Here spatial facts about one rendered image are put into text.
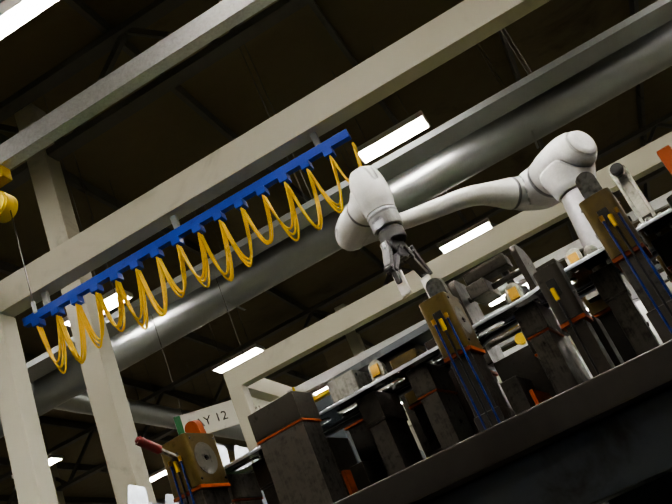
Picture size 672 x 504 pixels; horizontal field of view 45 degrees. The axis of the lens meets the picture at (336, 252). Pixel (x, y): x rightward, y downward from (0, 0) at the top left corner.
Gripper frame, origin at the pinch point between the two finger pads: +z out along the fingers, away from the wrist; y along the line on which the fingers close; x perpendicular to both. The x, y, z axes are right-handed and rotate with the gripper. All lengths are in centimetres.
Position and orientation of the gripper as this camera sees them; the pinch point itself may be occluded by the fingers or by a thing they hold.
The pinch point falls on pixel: (419, 292)
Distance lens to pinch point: 219.5
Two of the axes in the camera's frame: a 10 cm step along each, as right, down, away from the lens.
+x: 6.9, -5.4, -4.8
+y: -6.3, -1.1, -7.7
